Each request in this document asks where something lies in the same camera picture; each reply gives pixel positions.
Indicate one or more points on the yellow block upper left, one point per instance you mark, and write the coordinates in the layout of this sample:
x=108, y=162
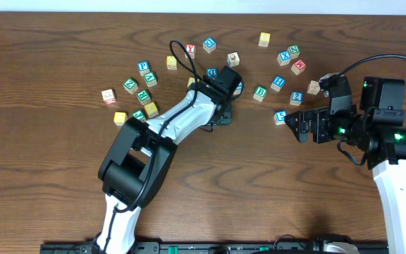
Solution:
x=171, y=63

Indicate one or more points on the blue D block middle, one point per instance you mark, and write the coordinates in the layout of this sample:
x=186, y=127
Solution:
x=212, y=72

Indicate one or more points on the red M block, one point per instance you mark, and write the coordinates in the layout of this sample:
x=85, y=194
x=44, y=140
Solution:
x=298, y=67

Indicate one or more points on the white red picture block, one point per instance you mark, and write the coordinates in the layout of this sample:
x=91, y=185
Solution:
x=108, y=96

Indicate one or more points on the green N block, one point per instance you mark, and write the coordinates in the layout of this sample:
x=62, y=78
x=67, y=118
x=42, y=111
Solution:
x=294, y=51

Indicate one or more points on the blue X block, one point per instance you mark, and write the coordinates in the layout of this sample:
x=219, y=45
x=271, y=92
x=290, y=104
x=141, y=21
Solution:
x=284, y=58

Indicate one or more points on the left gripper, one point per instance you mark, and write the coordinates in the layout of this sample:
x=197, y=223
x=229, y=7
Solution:
x=228, y=119

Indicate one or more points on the blue 2 block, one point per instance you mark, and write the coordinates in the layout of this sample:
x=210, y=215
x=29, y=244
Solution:
x=296, y=98

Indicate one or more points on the blue H block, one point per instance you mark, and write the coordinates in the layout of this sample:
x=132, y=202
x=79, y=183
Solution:
x=278, y=83

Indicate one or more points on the green B block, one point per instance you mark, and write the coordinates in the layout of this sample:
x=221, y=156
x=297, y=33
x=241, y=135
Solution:
x=260, y=93

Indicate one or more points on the blue 5 block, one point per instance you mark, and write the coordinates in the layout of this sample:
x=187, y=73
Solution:
x=279, y=117

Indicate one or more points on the blue d block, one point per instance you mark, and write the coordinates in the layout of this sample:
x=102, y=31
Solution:
x=209, y=45
x=212, y=72

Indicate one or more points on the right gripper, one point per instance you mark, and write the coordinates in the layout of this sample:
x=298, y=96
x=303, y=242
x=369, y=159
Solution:
x=320, y=115

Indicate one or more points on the green J block left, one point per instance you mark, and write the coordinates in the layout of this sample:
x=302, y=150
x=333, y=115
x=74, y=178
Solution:
x=139, y=115

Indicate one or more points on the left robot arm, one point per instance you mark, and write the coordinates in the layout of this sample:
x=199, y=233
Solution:
x=138, y=161

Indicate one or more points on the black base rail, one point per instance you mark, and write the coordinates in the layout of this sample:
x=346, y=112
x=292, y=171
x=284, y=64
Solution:
x=160, y=248

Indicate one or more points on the blue P block centre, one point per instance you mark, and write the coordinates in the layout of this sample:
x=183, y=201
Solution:
x=239, y=89

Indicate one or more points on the white block far right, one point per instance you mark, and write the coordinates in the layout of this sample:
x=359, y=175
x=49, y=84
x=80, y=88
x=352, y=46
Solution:
x=313, y=88

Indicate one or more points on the yellow block tilted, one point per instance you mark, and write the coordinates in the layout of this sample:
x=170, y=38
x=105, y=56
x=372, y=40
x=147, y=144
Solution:
x=151, y=109

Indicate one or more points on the red Y block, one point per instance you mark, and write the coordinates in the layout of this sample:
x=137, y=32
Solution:
x=191, y=50

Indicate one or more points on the yellow block top right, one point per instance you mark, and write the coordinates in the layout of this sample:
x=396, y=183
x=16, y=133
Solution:
x=264, y=39

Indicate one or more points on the blue D block top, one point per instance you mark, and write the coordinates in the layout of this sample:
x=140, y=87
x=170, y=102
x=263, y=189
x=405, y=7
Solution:
x=209, y=45

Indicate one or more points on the yellow block centre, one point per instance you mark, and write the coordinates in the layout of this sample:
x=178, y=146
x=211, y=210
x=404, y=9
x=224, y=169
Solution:
x=190, y=81

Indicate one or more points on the blue p block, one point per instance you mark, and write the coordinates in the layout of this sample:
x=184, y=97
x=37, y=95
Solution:
x=143, y=67
x=239, y=89

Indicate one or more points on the white picture block centre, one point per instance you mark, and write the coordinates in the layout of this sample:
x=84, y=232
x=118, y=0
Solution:
x=233, y=59

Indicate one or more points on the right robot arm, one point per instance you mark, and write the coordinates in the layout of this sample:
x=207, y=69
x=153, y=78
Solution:
x=375, y=126

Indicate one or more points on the yellow block far left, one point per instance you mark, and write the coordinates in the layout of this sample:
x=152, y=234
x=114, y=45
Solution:
x=120, y=118

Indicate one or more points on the green R block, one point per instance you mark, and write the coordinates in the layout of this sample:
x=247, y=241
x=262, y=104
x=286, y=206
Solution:
x=144, y=97

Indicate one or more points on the green Z block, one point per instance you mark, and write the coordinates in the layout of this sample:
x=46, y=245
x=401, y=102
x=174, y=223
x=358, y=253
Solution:
x=130, y=86

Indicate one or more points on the blue P block left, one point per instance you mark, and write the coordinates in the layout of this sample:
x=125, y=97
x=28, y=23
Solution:
x=143, y=67

